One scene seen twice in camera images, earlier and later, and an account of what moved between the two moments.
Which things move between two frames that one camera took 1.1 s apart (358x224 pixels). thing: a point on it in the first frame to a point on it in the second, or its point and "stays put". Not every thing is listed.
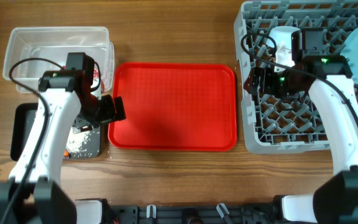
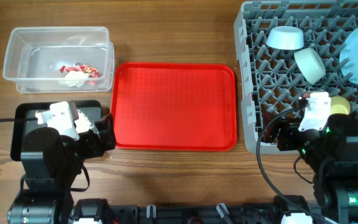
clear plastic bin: (32, 51) stays put
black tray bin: (85, 141) stays put
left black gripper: (109, 114) to (96, 149)
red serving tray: (171, 106) stays put
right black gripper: (257, 82) to (285, 137)
